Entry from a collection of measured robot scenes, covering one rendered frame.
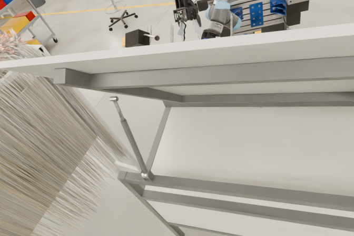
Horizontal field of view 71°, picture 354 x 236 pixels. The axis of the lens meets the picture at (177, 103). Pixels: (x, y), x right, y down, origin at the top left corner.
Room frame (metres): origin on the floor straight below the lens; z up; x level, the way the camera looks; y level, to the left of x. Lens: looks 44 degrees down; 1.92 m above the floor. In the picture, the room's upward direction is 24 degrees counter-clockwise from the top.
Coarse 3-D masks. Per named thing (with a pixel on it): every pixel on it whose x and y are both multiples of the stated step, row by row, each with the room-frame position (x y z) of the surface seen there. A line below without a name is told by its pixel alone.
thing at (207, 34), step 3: (204, 30) 1.10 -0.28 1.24; (207, 30) 1.08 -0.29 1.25; (210, 30) 1.08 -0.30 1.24; (204, 33) 1.09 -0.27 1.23; (207, 33) 1.10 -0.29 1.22; (210, 33) 1.08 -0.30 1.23; (213, 33) 1.06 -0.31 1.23; (216, 33) 1.06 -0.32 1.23; (219, 33) 1.06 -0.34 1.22; (201, 36) 1.10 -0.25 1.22; (204, 36) 1.08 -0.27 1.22; (207, 36) 1.07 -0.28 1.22; (210, 36) 1.07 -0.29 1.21; (213, 36) 1.07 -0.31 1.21; (216, 36) 1.10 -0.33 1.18; (219, 36) 1.07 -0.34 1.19; (201, 39) 1.09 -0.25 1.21
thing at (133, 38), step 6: (138, 30) 0.61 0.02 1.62; (126, 36) 0.64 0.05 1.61; (132, 36) 0.62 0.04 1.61; (138, 36) 0.60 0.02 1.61; (144, 36) 0.61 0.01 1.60; (150, 36) 0.59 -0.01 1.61; (156, 36) 0.57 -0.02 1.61; (126, 42) 0.63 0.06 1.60; (132, 42) 0.61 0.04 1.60; (138, 42) 0.59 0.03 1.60; (144, 42) 0.60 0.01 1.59
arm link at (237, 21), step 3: (231, 12) 1.14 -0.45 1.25; (234, 15) 1.13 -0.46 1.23; (234, 18) 1.12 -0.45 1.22; (237, 18) 1.13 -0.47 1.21; (234, 21) 1.12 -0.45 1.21; (237, 21) 1.12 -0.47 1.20; (240, 21) 1.14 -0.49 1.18; (225, 24) 1.12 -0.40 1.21; (228, 24) 1.12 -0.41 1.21; (234, 24) 1.12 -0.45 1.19; (237, 24) 1.12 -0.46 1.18; (240, 24) 1.13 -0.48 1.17; (228, 27) 1.14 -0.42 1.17; (234, 27) 1.13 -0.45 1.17; (237, 27) 1.13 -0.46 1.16; (234, 30) 1.14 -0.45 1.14
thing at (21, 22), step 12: (0, 0) 4.57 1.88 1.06; (12, 0) 4.68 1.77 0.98; (0, 12) 4.33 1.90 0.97; (24, 12) 4.90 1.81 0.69; (36, 12) 4.86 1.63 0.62; (12, 24) 4.54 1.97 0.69; (24, 24) 4.60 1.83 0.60; (12, 36) 4.31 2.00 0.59; (36, 36) 5.09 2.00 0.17; (48, 36) 4.84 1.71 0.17
